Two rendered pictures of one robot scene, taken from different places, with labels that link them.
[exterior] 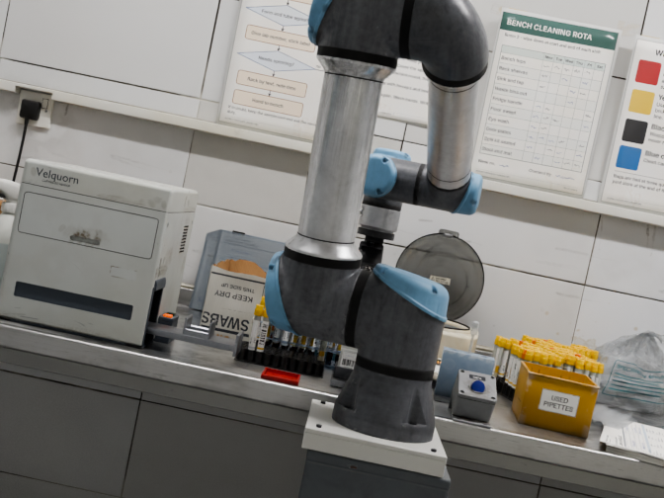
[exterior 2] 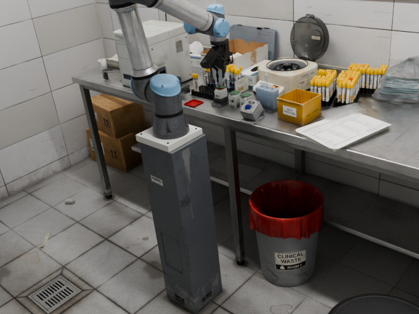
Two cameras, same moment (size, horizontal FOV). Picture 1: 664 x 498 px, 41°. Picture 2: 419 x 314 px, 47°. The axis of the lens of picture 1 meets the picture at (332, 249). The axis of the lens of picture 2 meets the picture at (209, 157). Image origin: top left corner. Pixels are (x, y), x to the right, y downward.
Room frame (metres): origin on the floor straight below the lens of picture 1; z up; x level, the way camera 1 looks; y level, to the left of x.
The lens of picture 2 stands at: (0.08, -1.49, 1.74)
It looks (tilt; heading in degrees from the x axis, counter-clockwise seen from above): 28 degrees down; 44
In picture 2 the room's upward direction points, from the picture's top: 6 degrees counter-clockwise
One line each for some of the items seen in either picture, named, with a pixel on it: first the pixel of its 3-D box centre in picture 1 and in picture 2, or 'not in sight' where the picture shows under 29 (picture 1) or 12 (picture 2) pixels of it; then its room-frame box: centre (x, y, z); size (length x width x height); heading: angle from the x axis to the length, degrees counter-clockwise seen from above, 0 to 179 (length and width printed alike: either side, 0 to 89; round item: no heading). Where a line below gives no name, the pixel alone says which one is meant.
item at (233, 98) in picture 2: not in sight; (234, 99); (1.69, -0.15, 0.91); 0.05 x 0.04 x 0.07; 179
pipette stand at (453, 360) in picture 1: (463, 377); (267, 98); (1.74, -0.30, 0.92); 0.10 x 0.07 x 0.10; 84
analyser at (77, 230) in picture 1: (111, 251); (155, 55); (1.76, 0.43, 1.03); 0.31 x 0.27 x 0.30; 89
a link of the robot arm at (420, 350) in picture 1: (400, 314); (165, 93); (1.30, -0.12, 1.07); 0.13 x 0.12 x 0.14; 77
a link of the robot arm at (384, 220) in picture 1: (376, 219); (217, 35); (1.70, -0.07, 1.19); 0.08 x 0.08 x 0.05
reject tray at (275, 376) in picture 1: (281, 376); (193, 103); (1.62, 0.04, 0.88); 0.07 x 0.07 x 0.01; 89
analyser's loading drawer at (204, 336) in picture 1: (187, 329); (170, 85); (1.66, 0.23, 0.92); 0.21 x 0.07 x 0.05; 89
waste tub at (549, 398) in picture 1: (552, 398); (298, 107); (1.72, -0.48, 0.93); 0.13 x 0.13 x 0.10; 85
